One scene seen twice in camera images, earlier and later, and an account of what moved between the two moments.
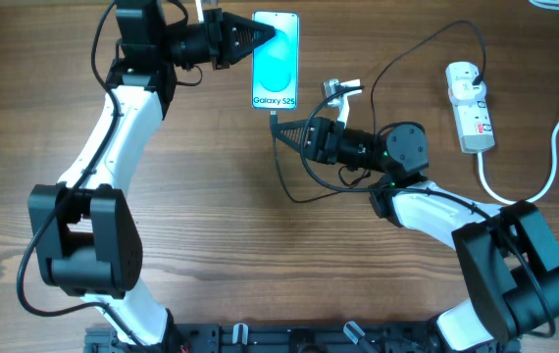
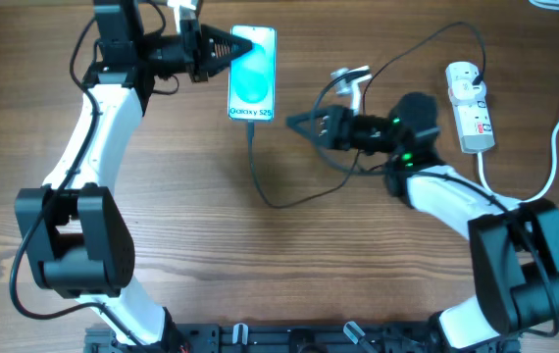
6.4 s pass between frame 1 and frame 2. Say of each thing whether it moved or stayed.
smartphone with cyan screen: moved
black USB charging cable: moved
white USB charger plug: stayed
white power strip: stayed
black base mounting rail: stayed
